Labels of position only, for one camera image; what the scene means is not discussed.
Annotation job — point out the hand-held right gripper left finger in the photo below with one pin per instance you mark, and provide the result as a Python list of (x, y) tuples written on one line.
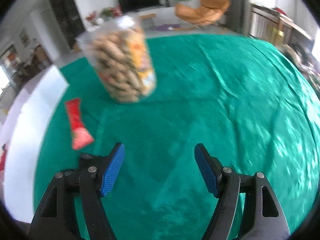
[(112, 172)]

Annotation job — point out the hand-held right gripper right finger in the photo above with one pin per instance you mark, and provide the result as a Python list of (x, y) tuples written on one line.
[(207, 172)]

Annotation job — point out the white cardboard box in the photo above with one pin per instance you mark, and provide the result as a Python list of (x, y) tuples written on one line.
[(27, 130)]

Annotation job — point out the red snack packet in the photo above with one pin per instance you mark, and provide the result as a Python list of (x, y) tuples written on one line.
[(77, 125)]

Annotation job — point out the green velvet tablecloth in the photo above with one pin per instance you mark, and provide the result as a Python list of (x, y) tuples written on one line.
[(212, 105)]

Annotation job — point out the clear plastic snack jar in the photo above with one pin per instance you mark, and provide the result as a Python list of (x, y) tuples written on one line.
[(122, 60)]

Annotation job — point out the pile of household clutter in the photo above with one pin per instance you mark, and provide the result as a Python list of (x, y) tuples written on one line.
[(307, 65)]

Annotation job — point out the purple floor mat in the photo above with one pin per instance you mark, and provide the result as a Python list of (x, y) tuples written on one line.
[(165, 27)]

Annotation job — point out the red flowers in vase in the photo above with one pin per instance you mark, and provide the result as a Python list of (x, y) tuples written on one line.
[(91, 17)]

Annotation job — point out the wooden stool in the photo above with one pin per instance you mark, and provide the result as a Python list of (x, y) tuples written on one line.
[(147, 17)]

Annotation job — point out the wooden crib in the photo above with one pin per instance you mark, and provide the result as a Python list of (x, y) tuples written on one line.
[(275, 27)]

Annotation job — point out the flowering potted plant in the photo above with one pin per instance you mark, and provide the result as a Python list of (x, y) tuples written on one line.
[(108, 12)]

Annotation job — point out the orange lounge chair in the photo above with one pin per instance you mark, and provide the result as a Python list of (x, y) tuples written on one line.
[(200, 12)]

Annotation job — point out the white television cabinet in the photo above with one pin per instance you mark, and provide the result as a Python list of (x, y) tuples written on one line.
[(160, 15)]

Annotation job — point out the dark tall cabinet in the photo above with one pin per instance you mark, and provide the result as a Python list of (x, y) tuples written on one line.
[(65, 12)]

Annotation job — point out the grey curtain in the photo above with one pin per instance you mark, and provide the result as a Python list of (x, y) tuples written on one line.
[(236, 5)]

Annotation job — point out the small potted plant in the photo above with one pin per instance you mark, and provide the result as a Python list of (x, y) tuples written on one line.
[(166, 1)]

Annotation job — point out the framed wall picture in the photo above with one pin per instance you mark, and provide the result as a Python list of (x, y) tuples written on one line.
[(23, 37)]

